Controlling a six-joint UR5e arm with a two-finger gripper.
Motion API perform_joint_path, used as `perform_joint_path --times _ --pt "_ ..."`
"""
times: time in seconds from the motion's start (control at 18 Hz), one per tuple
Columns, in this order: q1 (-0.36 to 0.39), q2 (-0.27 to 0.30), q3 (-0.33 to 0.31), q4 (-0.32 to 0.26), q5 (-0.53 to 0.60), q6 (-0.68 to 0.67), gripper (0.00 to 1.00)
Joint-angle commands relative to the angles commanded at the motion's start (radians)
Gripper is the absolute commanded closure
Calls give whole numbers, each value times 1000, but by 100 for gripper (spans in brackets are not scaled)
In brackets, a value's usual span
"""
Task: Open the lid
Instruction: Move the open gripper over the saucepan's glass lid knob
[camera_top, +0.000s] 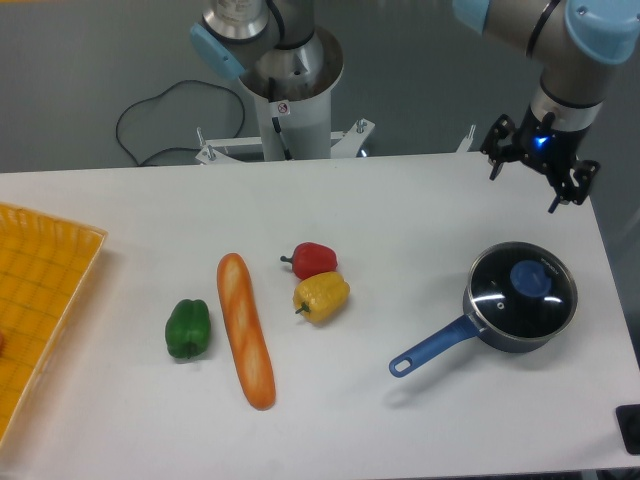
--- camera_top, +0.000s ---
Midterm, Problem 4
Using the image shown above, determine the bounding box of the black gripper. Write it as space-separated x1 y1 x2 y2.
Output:
480 110 600 214

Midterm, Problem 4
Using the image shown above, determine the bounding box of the glass lid blue knob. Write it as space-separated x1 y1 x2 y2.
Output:
468 242 579 340

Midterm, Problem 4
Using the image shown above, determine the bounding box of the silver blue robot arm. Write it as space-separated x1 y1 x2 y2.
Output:
190 1 639 205

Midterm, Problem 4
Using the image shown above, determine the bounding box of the red bell pepper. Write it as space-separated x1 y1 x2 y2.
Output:
280 242 338 280

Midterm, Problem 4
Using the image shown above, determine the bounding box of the yellow bell pepper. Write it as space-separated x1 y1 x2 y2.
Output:
292 271 350 324

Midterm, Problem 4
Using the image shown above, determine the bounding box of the black device at edge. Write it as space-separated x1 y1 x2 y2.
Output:
615 404 640 455

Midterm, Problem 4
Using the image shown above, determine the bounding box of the orange baguette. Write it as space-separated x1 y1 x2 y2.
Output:
216 253 276 411

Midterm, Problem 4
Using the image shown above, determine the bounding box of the green bell pepper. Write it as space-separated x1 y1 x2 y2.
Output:
165 299 211 360

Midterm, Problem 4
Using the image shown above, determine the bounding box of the yellow woven basket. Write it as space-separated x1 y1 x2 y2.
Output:
1 203 108 440

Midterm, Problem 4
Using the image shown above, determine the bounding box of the blue handled saucepan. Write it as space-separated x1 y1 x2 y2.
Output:
389 285 569 378

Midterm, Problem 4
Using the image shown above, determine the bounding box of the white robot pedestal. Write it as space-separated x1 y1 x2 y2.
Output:
192 25 375 161

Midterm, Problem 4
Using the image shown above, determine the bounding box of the black floor cable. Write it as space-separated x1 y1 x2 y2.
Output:
115 79 246 167

